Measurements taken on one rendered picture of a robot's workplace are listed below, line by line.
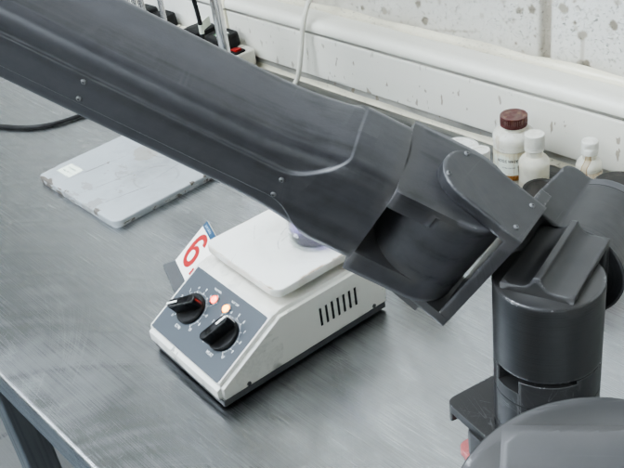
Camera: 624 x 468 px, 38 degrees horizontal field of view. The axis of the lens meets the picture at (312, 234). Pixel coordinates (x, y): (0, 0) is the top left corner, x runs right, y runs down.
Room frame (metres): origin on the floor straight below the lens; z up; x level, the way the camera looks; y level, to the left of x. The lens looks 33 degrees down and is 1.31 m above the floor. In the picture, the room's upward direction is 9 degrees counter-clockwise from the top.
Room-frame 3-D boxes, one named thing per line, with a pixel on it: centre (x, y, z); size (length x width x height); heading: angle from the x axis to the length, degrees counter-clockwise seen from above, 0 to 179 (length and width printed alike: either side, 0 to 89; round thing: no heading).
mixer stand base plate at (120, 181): (1.10, 0.18, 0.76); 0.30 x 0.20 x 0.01; 128
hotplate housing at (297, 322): (0.70, 0.04, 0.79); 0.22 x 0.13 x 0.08; 124
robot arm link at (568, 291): (0.36, -0.12, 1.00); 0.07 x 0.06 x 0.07; 143
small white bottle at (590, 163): (0.84, -0.31, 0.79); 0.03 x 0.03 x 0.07
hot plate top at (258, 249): (0.71, 0.02, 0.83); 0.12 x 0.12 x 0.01; 34
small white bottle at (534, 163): (0.85, -0.25, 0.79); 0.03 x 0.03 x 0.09
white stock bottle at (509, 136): (0.90, -0.25, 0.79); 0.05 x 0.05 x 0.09
